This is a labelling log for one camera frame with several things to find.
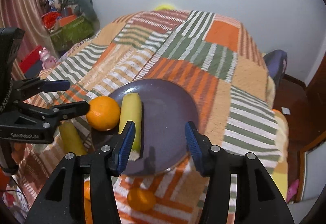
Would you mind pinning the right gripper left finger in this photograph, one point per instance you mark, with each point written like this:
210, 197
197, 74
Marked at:
108, 161

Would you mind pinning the large orange with sticker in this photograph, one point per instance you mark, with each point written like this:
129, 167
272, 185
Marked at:
141, 199

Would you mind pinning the green storage box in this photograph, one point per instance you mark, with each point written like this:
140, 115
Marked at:
74, 32

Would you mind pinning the striped red curtain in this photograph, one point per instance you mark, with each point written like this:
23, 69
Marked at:
26, 15

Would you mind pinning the white paper on floor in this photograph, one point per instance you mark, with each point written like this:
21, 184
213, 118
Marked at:
285, 111

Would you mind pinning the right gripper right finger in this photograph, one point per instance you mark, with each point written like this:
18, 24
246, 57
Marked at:
210, 161

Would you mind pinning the purple ceramic plate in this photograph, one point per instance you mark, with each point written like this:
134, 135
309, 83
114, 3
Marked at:
167, 107

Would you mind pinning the purple backpack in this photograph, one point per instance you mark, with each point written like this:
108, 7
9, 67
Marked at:
276, 62

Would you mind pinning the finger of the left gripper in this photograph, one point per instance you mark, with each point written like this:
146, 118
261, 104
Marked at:
37, 85
71, 110

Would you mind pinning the small mandarin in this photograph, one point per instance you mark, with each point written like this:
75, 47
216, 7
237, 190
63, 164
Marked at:
86, 187

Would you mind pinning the grey plush toy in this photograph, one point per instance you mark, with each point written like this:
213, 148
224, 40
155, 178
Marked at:
82, 8

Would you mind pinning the pink toy figure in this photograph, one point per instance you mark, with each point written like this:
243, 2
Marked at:
47, 59

